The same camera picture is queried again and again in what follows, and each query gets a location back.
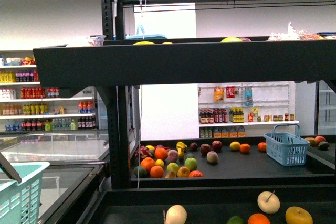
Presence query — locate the light teal shopping basket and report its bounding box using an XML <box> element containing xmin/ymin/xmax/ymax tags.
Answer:
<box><xmin>1</xmin><ymin>162</ymin><xmax>50</xmax><ymax>223</ymax></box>

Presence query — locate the white condiment shelf unit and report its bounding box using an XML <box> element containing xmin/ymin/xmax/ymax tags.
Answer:
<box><xmin>197</xmin><ymin>81</ymin><xmax>298</xmax><ymax>138</ymax></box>

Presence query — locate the yellow lemon on middle shelf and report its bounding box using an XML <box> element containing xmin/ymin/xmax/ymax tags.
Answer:
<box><xmin>229</xmin><ymin>141</ymin><xmax>240</xmax><ymax>151</ymax></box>

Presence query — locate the orange beside lemon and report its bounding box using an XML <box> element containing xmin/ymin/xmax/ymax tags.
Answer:
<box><xmin>239</xmin><ymin>144</ymin><xmax>251</xmax><ymax>154</ymax></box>

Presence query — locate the black metal shelf rack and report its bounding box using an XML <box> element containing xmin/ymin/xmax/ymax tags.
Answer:
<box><xmin>33</xmin><ymin>0</ymin><xmax>336</xmax><ymax>224</ymax></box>

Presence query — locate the white beverage shelf unit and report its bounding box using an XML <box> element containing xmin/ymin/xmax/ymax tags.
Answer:
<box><xmin>1</xmin><ymin>50</ymin><xmax>97</xmax><ymax>133</ymax></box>

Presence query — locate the large orange left pile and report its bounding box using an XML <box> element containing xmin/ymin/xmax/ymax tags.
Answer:
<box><xmin>154</xmin><ymin>147</ymin><xmax>168</xmax><ymax>161</ymax></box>

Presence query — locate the pink dragon fruit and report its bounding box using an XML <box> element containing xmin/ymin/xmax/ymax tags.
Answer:
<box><xmin>135</xmin><ymin>145</ymin><xmax>153</xmax><ymax>159</ymax></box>

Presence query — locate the dark red apple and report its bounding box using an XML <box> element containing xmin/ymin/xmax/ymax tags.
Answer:
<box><xmin>211</xmin><ymin>140</ymin><xmax>223</xmax><ymax>153</ymax></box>

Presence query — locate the green apple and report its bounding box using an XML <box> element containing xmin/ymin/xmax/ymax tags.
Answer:
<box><xmin>184</xmin><ymin>157</ymin><xmax>197</xmax><ymax>172</ymax></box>

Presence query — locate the orange beside blue basket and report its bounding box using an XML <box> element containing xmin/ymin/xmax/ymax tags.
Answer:
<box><xmin>257</xmin><ymin>142</ymin><xmax>267</xmax><ymax>153</ymax></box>

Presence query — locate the glass top freezer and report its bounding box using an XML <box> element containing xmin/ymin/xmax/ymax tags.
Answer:
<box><xmin>1</xmin><ymin>131</ymin><xmax>109</xmax><ymax>223</ymax></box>

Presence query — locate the pale white pear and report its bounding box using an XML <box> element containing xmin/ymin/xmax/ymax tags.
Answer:
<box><xmin>165</xmin><ymin>205</ymin><xmax>187</xmax><ymax>224</ymax></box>

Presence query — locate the small blue basket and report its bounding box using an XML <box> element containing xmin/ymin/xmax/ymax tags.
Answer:
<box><xmin>264</xmin><ymin>123</ymin><xmax>310</xmax><ymax>166</ymax></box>

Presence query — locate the white pear with stem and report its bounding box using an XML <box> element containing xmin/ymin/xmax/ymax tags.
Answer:
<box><xmin>257</xmin><ymin>191</ymin><xmax>280</xmax><ymax>215</ymax></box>

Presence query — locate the orange near front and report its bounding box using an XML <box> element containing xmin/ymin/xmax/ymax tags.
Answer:
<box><xmin>247</xmin><ymin>213</ymin><xmax>271</xmax><ymax>224</ymax></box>

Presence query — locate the yellow apple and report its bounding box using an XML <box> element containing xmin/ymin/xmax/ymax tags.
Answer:
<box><xmin>285</xmin><ymin>206</ymin><xmax>313</xmax><ymax>224</ymax></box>

